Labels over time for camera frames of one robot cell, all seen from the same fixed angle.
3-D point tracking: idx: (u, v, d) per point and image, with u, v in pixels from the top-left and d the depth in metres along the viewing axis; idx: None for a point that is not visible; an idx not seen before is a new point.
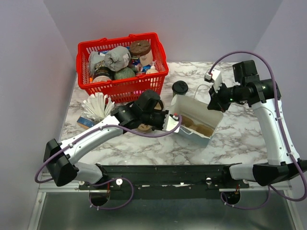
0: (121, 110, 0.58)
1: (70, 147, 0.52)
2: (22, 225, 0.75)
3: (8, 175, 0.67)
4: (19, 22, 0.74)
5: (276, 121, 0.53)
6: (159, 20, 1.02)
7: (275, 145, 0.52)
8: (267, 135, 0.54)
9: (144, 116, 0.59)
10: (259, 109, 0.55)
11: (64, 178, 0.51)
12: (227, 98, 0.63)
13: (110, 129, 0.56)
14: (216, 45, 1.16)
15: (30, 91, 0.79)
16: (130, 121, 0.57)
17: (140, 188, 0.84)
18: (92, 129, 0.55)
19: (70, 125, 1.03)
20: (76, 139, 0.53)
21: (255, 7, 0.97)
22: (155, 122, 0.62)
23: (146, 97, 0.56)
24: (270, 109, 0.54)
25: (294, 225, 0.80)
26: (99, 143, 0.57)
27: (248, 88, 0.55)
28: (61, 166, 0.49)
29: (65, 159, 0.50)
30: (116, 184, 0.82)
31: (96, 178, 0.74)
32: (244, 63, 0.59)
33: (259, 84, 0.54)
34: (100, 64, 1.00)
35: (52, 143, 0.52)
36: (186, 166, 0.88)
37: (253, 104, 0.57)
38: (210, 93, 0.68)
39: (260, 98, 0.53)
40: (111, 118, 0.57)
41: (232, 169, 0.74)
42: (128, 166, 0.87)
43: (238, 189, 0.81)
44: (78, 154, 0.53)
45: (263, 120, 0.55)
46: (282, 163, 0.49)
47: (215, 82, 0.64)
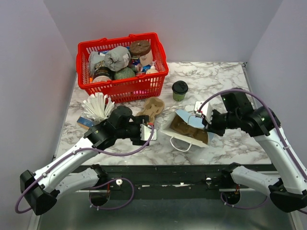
0: (94, 130, 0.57)
1: (44, 177, 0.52)
2: (22, 225, 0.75)
3: (8, 175, 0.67)
4: (19, 21, 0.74)
5: (285, 150, 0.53)
6: (159, 20, 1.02)
7: (291, 175, 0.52)
8: (279, 166, 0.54)
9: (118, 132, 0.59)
10: (265, 141, 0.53)
11: (42, 205, 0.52)
12: (223, 126, 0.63)
13: (83, 152, 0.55)
14: (216, 44, 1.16)
15: (29, 91, 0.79)
16: (104, 140, 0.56)
17: (141, 188, 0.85)
18: (65, 155, 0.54)
19: (70, 125, 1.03)
20: (49, 167, 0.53)
21: (256, 7, 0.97)
22: (132, 134, 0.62)
23: (117, 115, 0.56)
24: (276, 139, 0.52)
25: (294, 225, 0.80)
26: (75, 166, 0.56)
27: (247, 122, 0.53)
28: (36, 197, 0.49)
29: (40, 189, 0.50)
30: (116, 184, 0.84)
31: (93, 182, 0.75)
32: (234, 95, 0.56)
33: (257, 116, 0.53)
34: (100, 64, 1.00)
35: (25, 175, 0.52)
36: (186, 166, 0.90)
37: (255, 136, 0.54)
38: (204, 124, 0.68)
39: (264, 132, 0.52)
40: (84, 139, 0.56)
41: (235, 176, 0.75)
42: (128, 167, 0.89)
43: (238, 189, 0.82)
44: (53, 181, 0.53)
45: (269, 151, 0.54)
46: (304, 191, 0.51)
47: (207, 115, 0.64)
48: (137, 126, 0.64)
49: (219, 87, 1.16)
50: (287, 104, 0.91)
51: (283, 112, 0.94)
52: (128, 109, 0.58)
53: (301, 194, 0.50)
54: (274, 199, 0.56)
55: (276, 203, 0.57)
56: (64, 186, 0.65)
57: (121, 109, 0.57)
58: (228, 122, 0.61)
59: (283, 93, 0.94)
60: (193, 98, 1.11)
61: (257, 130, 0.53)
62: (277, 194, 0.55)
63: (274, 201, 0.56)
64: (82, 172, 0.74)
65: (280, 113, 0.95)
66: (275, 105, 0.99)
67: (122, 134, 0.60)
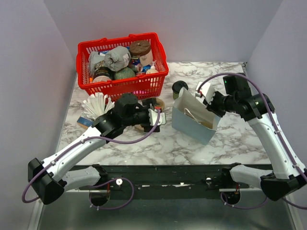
0: (101, 120, 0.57)
1: (52, 165, 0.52)
2: (22, 225, 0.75)
3: (8, 175, 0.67)
4: (19, 22, 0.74)
5: (276, 134, 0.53)
6: (159, 20, 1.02)
7: (279, 159, 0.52)
8: (269, 149, 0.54)
9: (125, 120, 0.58)
10: (256, 125, 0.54)
11: (51, 195, 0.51)
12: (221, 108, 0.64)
13: (91, 141, 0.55)
14: (216, 45, 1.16)
15: (29, 91, 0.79)
16: (112, 130, 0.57)
17: (141, 188, 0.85)
18: (74, 143, 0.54)
19: (70, 125, 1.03)
20: (57, 155, 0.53)
21: (256, 6, 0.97)
22: (140, 120, 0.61)
23: (121, 104, 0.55)
24: (268, 123, 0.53)
25: (294, 225, 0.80)
26: (83, 155, 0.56)
27: (242, 105, 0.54)
28: (45, 184, 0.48)
29: (49, 178, 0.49)
30: (116, 184, 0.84)
31: (95, 180, 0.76)
32: (235, 78, 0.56)
33: (252, 100, 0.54)
34: (100, 64, 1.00)
35: (33, 163, 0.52)
36: (186, 167, 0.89)
37: (248, 120, 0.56)
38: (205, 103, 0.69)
39: (256, 115, 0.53)
40: (92, 129, 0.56)
41: (233, 172, 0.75)
42: (128, 167, 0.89)
43: (238, 189, 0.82)
44: (61, 170, 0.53)
45: (262, 134, 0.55)
46: (290, 177, 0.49)
47: (207, 95, 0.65)
48: (146, 112, 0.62)
49: (219, 87, 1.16)
50: (287, 103, 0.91)
51: (283, 112, 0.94)
52: (133, 97, 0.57)
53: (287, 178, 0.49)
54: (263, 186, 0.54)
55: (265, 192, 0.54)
56: (70, 178, 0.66)
57: (125, 97, 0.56)
58: (224, 105, 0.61)
59: (282, 93, 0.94)
60: None
61: (250, 113, 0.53)
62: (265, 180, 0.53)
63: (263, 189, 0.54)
64: (86, 169, 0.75)
65: (280, 113, 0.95)
66: (275, 105, 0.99)
67: (130, 122, 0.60)
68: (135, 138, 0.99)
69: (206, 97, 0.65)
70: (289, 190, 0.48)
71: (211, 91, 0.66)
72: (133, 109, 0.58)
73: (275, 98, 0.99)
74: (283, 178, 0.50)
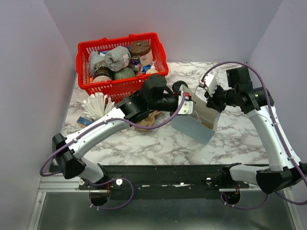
0: (127, 102, 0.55)
1: (74, 142, 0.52)
2: (22, 225, 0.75)
3: (7, 175, 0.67)
4: (19, 21, 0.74)
5: (273, 127, 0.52)
6: (159, 20, 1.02)
7: (274, 151, 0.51)
8: (266, 141, 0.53)
9: (152, 102, 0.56)
10: (254, 117, 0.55)
11: (72, 170, 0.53)
12: (221, 102, 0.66)
13: (114, 122, 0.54)
14: (216, 45, 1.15)
15: (29, 91, 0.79)
16: (137, 113, 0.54)
17: (140, 188, 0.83)
18: (98, 123, 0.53)
19: (70, 125, 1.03)
20: (80, 133, 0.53)
21: (255, 6, 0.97)
22: (169, 106, 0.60)
23: (148, 86, 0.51)
24: (265, 115, 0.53)
25: (293, 225, 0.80)
26: (104, 136, 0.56)
27: (242, 97, 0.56)
28: (66, 161, 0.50)
29: (70, 155, 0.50)
30: (116, 184, 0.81)
31: (97, 178, 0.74)
32: (238, 70, 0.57)
33: (251, 93, 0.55)
34: (100, 64, 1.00)
35: (57, 137, 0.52)
36: (186, 166, 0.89)
37: (247, 112, 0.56)
38: (205, 96, 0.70)
39: (254, 106, 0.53)
40: (116, 109, 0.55)
41: (232, 171, 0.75)
42: (128, 167, 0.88)
43: (238, 189, 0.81)
44: (82, 148, 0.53)
45: (259, 127, 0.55)
46: (284, 168, 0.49)
47: (210, 87, 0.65)
48: (175, 97, 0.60)
49: None
50: (286, 104, 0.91)
51: (283, 112, 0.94)
52: (161, 78, 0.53)
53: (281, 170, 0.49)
54: (259, 180, 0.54)
55: (261, 186, 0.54)
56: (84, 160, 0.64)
57: (153, 79, 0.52)
58: (226, 99, 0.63)
59: (282, 93, 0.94)
60: None
61: (249, 105, 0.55)
62: (261, 174, 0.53)
63: (258, 182, 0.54)
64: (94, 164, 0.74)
65: (280, 112, 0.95)
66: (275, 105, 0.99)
67: (156, 107, 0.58)
68: (135, 138, 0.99)
69: (209, 89, 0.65)
70: (282, 182, 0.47)
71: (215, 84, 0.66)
72: (160, 92, 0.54)
73: (274, 98, 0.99)
74: (277, 170, 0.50)
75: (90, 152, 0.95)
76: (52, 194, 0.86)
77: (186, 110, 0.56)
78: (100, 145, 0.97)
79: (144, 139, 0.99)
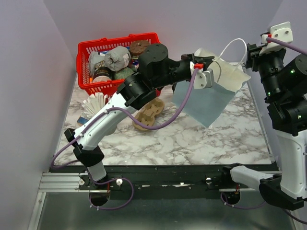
0: (128, 83, 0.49)
1: (81, 136, 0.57)
2: (22, 225, 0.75)
3: (8, 174, 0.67)
4: (19, 20, 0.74)
5: (303, 155, 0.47)
6: (159, 20, 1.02)
7: (295, 179, 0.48)
8: (288, 165, 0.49)
9: (157, 79, 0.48)
10: (287, 140, 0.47)
11: (86, 161, 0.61)
12: (260, 70, 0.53)
13: (116, 111, 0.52)
14: (215, 45, 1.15)
15: (29, 91, 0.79)
16: (140, 95, 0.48)
17: (141, 188, 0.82)
18: (98, 116, 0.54)
19: (70, 125, 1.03)
20: (86, 127, 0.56)
21: (254, 6, 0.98)
22: (182, 76, 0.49)
23: (144, 63, 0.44)
24: (301, 143, 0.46)
25: (293, 225, 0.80)
26: (110, 127, 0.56)
27: (278, 113, 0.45)
28: (76, 155, 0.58)
29: (78, 149, 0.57)
30: (116, 184, 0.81)
31: (100, 175, 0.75)
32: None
33: (292, 110, 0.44)
34: (100, 64, 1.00)
35: (68, 133, 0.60)
36: (186, 166, 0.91)
37: (279, 128, 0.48)
38: (252, 47, 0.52)
39: (291, 131, 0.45)
40: (117, 96, 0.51)
41: (233, 173, 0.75)
42: (128, 167, 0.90)
43: (238, 189, 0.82)
44: (90, 141, 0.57)
45: (287, 150, 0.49)
46: (298, 198, 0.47)
47: (265, 50, 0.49)
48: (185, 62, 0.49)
49: None
50: None
51: None
52: (161, 48, 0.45)
53: (294, 199, 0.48)
54: (261, 189, 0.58)
55: (263, 195, 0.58)
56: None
57: (150, 51, 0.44)
58: (265, 75, 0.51)
59: None
60: None
61: (286, 124, 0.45)
62: (264, 184, 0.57)
63: (260, 191, 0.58)
64: None
65: None
66: None
67: (166, 80, 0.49)
68: (135, 138, 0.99)
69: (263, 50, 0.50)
70: (290, 207, 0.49)
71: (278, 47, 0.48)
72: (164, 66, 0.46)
73: None
74: (289, 196, 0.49)
75: None
76: (51, 194, 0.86)
77: (203, 84, 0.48)
78: (100, 145, 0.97)
79: (144, 139, 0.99)
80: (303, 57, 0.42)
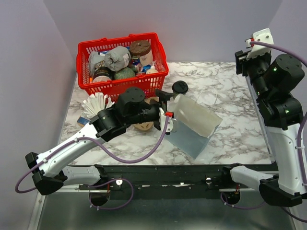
0: (101, 116, 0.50)
1: (44, 162, 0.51)
2: (22, 225, 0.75)
3: (8, 174, 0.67)
4: (19, 21, 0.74)
5: (296, 150, 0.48)
6: (159, 20, 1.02)
7: (290, 174, 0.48)
8: (282, 161, 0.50)
9: (130, 117, 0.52)
10: (277, 133, 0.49)
11: (47, 188, 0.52)
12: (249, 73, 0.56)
13: (86, 140, 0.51)
14: (216, 45, 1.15)
15: (29, 91, 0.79)
16: (112, 129, 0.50)
17: (140, 188, 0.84)
18: (67, 142, 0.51)
19: (70, 125, 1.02)
20: (51, 153, 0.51)
21: (255, 6, 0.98)
22: (150, 117, 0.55)
23: (123, 102, 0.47)
24: (291, 136, 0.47)
25: (294, 225, 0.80)
26: (77, 154, 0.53)
27: (268, 109, 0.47)
28: (36, 182, 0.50)
29: (39, 176, 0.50)
30: (116, 184, 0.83)
31: (93, 181, 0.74)
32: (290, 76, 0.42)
33: (281, 107, 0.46)
34: (100, 64, 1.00)
35: (29, 157, 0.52)
36: (185, 166, 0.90)
37: (269, 125, 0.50)
38: (238, 54, 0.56)
39: (281, 125, 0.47)
40: (89, 125, 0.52)
41: (233, 173, 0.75)
42: (128, 167, 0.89)
43: (238, 189, 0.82)
44: (53, 167, 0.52)
45: (280, 145, 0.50)
46: (296, 193, 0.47)
47: (251, 53, 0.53)
48: (155, 107, 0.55)
49: (220, 87, 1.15)
50: None
51: None
52: (139, 93, 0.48)
53: (292, 195, 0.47)
54: (261, 190, 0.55)
55: (263, 196, 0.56)
56: (71, 174, 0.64)
57: (130, 93, 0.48)
58: (254, 77, 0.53)
59: None
60: (194, 98, 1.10)
61: (275, 120, 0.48)
62: (264, 184, 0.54)
63: (261, 192, 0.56)
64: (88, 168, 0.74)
65: None
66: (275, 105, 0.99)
67: (136, 119, 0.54)
68: (135, 138, 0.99)
69: (248, 54, 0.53)
70: (290, 203, 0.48)
71: (263, 51, 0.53)
72: (137, 106, 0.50)
73: None
74: (287, 193, 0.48)
75: (90, 152, 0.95)
76: (51, 194, 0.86)
77: (169, 129, 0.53)
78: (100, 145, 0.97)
79: (144, 139, 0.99)
80: (285, 55, 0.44)
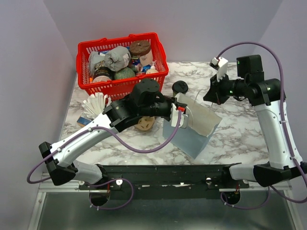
0: (114, 106, 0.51)
1: (58, 151, 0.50)
2: (22, 225, 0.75)
3: (8, 175, 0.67)
4: (19, 21, 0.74)
5: (280, 124, 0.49)
6: (159, 20, 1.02)
7: (277, 149, 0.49)
8: (270, 138, 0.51)
9: (143, 109, 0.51)
10: (263, 111, 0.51)
11: (60, 178, 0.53)
12: (227, 91, 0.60)
13: (100, 130, 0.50)
14: (216, 45, 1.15)
15: (29, 91, 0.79)
16: (125, 119, 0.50)
17: (141, 188, 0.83)
18: (82, 131, 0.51)
19: (70, 125, 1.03)
20: (64, 142, 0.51)
21: (254, 6, 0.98)
22: (162, 112, 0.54)
23: (139, 90, 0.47)
24: (275, 111, 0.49)
25: (294, 225, 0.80)
26: (91, 144, 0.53)
27: (251, 88, 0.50)
28: (50, 171, 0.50)
29: (53, 165, 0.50)
30: (116, 184, 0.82)
31: (96, 179, 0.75)
32: (250, 58, 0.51)
33: (263, 85, 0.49)
34: (100, 64, 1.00)
35: (42, 146, 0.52)
36: (185, 167, 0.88)
37: (255, 106, 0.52)
38: (211, 80, 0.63)
39: (265, 101, 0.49)
40: (103, 116, 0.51)
41: (233, 172, 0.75)
42: (128, 167, 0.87)
43: (238, 189, 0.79)
44: (67, 157, 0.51)
45: (265, 122, 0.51)
46: (285, 167, 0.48)
47: (218, 72, 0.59)
48: (168, 101, 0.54)
49: None
50: (287, 103, 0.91)
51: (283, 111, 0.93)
52: (154, 84, 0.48)
53: (281, 169, 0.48)
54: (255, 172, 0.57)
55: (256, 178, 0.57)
56: (80, 167, 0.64)
57: (145, 83, 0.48)
58: (234, 88, 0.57)
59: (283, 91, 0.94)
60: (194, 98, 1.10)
61: (259, 98, 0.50)
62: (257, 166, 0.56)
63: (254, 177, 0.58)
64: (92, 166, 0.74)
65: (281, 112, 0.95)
66: None
67: (148, 113, 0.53)
68: (135, 138, 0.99)
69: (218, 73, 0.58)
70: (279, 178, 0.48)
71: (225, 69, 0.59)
72: (152, 97, 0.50)
73: None
74: (277, 168, 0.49)
75: (90, 152, 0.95)
76: (51, 194, 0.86)
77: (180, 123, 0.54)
78: (100, 145, 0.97)
79: (144, 139, 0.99)
80: None
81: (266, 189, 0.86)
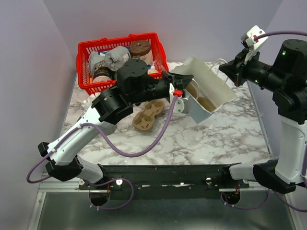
0: (103, 97, 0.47)
1: (54, 152, 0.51)
2: (22, 225, 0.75)
3: (8, 174, 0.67)
4: (19, 20, 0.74)
5: (305, 144, 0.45)
6: (159, 19, 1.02)
7: (291, 166, 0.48)
8: (285, 151, 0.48)
9: (134, 95, 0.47)
10: (291, 126, 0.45)
11: (62, 176, 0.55)
12: (252, 78, 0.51)
13: (89, 126, 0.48)
14: (216, 45, 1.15)
15: (29, 91, 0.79)
16: (115, 109, 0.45)
17: (141, 188, 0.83)
18: (72, 130, 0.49)
19: (70, 125, 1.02)
20: (58, 142, 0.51)
21: (253, 6, 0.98)
22: (159, 94, 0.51)
23: (122, 76, 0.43)
24: (304, 131, 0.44)
25: (294, 225, 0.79)
26: (85, 142, 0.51)
27: (287, 99, 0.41)
28: (49, 172, 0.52)
29: (50, 166, 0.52)
30: (116, 184, 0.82)
31: (96, 179, 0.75)
32: (303, 55, 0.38)
33: (301, 94, 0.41)
34: (100, 64, 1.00)
35: (41, 147, 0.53)
36: (186, 167, 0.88)
37: (284, 115, 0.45)
38: (237, 58, 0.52)
39: (298, 117, 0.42)
40: (92, 109, 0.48)
41: (233, 172, 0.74)
42: (128, 167, 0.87)
43: (238, 189, 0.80)
44: (64, 156, 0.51)
45: (289, 136, 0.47)
46: (291, 183, 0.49)
47: (250, 53, 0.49)
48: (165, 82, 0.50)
49: None
50: None
51: None
52: (140, 65, 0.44)
53: (288, 183, 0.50)
54: (255, 172, 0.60)
55: (256, 178, 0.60)
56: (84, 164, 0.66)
57: (129, 66, 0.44)
58: (262, 77, 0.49)
59: None
60: None
61: (293, 110, 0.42)
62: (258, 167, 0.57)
63: (255, 176, 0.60)
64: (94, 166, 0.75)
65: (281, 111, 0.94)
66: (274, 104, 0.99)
67: (144, 97, 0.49)
68: (135, 138, 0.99)
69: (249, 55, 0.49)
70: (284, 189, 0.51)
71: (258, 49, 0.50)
72: (141, 83, 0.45)
73: None
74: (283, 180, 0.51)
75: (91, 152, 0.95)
76: (52, 194, 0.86)
77: (180, 109, 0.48)
78: (100, 145, 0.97)
79: (144, 139, 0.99)
80: (291, 40, 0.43)
81: (266, 189, 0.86)
